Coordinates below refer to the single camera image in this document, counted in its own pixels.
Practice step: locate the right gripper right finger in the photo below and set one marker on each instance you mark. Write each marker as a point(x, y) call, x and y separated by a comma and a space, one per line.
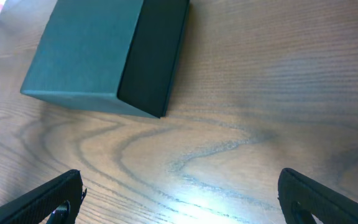
point(304, 200)

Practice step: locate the dark green box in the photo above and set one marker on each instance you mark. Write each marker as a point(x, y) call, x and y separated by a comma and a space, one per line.
point(113, 56)

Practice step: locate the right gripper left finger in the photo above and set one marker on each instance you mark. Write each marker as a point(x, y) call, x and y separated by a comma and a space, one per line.
point(59, 200)

